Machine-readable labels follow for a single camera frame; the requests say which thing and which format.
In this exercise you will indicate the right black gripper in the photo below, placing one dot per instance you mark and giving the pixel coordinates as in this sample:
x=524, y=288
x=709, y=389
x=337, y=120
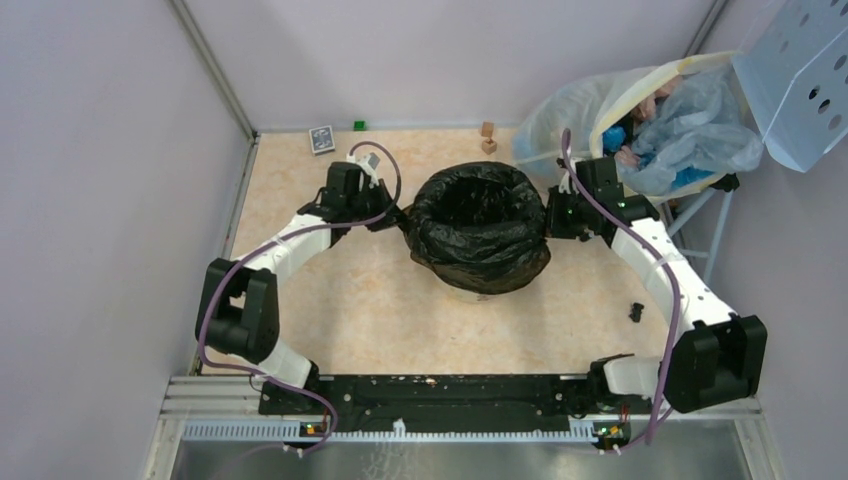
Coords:
x=554, y=227

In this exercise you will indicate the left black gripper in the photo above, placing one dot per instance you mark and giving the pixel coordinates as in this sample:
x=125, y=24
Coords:
x=381, y=193

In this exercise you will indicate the black trash bag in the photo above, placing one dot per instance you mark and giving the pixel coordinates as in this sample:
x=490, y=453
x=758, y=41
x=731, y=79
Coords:
x=479, y=227

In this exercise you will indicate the white trash bin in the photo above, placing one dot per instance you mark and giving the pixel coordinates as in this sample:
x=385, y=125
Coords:
x=470, y=297

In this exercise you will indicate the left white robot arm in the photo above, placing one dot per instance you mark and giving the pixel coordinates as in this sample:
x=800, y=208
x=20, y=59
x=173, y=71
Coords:
x=239, y=308

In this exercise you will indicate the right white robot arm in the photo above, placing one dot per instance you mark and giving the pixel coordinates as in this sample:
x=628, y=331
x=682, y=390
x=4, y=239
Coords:
x=713, y=355

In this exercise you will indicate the grey marker tag card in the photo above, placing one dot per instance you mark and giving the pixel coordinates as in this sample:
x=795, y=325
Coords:
x=322, y=140

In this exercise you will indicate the pink plastic bag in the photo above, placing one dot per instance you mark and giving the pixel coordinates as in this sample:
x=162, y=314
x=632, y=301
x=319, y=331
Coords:
x=645, y=110

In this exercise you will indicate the wooden cube near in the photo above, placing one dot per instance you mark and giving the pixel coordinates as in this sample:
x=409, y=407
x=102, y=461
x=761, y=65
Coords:
x=489, y=146

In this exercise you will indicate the wooden cube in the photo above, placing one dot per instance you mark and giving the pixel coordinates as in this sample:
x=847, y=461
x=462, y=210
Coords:
x=489, y=146
x=487, y=129

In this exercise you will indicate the wooden cube far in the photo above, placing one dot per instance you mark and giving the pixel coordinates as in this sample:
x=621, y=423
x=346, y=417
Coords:
x=487, y=129

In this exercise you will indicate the small black plastic piece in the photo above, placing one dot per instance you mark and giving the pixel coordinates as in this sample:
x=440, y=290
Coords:
x=636, y=311

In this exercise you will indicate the large translucent yellow-rimmed bag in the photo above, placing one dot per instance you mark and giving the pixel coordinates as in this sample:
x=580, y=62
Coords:
x=590, y=106

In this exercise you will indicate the light blue plastic bag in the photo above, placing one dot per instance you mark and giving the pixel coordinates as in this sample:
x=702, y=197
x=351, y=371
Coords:
x=697, y=132

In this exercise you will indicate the perforated light blue panel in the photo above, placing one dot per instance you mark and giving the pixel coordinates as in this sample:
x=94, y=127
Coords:
x=794, y=78

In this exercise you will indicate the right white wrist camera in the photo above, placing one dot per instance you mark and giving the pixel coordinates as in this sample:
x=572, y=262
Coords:
x=566, y=184

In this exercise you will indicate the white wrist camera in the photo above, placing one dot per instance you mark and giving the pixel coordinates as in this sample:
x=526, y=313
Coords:
x=566, y=184
x=368, y=164

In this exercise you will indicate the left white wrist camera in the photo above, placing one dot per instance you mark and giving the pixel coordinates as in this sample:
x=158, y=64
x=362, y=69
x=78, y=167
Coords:
x=368, y=164

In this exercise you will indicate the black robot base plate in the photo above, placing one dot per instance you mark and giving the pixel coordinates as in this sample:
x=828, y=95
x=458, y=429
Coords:
x=450, y=403

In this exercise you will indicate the white cable duct strip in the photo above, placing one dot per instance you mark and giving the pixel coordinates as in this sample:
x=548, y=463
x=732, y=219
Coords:
x=291, y=432

